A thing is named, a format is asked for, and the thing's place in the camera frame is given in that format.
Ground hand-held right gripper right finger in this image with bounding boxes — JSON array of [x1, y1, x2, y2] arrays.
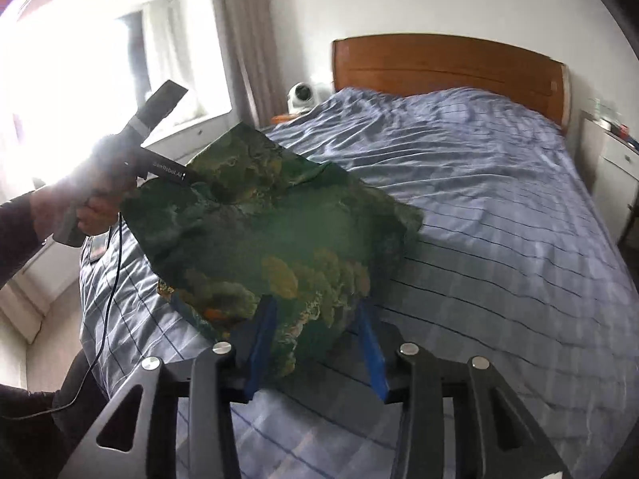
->
[[354, 299, 572, 479]]

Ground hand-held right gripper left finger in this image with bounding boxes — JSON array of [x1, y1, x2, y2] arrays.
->
[[59, 295, 279, 479]]

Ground green printed padded jacket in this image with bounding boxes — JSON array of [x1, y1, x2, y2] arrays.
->
[[120, 122, 426, 381]]

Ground person's left forearm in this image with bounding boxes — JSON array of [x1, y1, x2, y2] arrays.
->
[[0, 194, 52, 291]]

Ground person's left hand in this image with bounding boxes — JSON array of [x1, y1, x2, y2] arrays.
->
[[30, 180, 139, 238]]

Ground window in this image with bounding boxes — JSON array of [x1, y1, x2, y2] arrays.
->
[[0, 0, 234, 191]]

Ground beige curtain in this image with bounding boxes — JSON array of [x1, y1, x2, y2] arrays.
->
[[220, 0, 281, 129]]

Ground bed with blue checked cover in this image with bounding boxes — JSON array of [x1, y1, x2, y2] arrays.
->
[[79, 87, 639, 479]]

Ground small white fan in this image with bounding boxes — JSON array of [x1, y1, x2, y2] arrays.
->
[[287, 81, 317, 113]]

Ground person's dark pants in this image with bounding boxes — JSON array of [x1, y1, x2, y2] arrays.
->
[[0, 349, 131, 479]]

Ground wooden headboard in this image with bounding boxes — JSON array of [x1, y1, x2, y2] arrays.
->
[[332, 34, 571, 133]]

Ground white desk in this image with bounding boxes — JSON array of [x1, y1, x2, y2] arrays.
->
[[579, 109, 639, 241]]

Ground black cable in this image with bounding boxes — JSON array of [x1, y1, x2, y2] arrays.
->
[[42, 212, 124, 412]]

